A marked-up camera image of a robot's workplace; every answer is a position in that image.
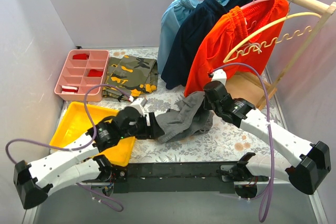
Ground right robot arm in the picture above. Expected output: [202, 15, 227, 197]
[204, 80, 331, 195]

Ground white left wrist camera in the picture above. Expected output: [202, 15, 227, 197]
[130, 98, 147, 115]

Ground red sock back compartment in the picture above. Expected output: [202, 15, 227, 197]
[72, 54, 89, 60]

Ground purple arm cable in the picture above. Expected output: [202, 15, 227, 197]
[5, 84, 134, 213]
[212, 62, 276, 222]

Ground wooden clothes rack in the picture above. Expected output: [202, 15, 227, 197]
[182, 0, 336, 112]

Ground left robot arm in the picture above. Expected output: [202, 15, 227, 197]
[13, 106, 164, 209]

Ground navy blue shorts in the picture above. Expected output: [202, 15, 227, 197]
[160, 0, 252, 90]

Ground red white striped sock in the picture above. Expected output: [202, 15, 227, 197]
[61, 86, 78, 93]

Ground grey shorts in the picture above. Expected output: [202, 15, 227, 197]
[156, 91, 213, 144]

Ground light blue shorts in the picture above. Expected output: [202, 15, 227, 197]
[157, 0, 230, 74]

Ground pink divided organizer box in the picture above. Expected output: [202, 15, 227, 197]
[54, 49, 110, 102]

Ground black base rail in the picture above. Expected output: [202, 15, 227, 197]
[81, 162, 259, 200]

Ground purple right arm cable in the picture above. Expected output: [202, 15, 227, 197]
[212, 62, 276, 222]

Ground red sock compartment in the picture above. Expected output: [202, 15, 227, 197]
[87, 69, 103, 77]
[72, 54, 89, 60]

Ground orange shorts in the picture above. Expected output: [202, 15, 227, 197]
[184, 0, 288, 97]

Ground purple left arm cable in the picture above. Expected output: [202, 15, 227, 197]
[5, 84, 134, 213]

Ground cream yellow hanger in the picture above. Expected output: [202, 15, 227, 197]
[223, 12, 321, 63]

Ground yellow plastic tray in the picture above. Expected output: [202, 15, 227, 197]
[49, 102, 135, 167]

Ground red sock middle compartment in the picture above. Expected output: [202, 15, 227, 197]
[87, 69, 103, 77]

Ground camouflage shorts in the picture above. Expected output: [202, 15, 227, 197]
[102, 55, 159, 100]

